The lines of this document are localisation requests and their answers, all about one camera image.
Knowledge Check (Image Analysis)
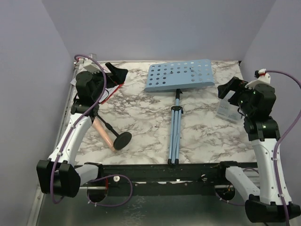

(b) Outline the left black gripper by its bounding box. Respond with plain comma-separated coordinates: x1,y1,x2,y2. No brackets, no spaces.
88,63,128,101

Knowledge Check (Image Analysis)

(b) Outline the sheet music red folder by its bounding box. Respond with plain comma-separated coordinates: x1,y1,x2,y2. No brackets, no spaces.
99,84,123,104

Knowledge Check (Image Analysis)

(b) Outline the light blue music stand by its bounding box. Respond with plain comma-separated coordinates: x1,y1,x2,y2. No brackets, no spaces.
144,59,214,165

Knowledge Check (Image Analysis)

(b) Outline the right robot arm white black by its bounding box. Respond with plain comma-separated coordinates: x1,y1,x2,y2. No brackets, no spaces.
216,77,301,224

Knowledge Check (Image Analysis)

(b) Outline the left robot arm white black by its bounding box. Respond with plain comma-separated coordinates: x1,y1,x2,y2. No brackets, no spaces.
36,62,128,197

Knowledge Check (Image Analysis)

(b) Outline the clear plastic box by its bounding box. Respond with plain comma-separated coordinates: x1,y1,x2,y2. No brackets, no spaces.
216,99,241,123

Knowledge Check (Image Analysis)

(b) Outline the pink microphone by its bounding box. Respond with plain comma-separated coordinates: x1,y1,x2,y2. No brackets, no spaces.
92,118,116,152

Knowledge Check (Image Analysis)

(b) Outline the black microphone stand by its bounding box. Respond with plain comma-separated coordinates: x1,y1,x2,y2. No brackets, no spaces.
97,115,132,150

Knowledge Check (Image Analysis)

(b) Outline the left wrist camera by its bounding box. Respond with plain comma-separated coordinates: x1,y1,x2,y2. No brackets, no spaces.
78,58,101,73

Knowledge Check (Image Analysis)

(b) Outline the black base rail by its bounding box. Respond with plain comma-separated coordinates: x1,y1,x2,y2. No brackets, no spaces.
79,161,258,197

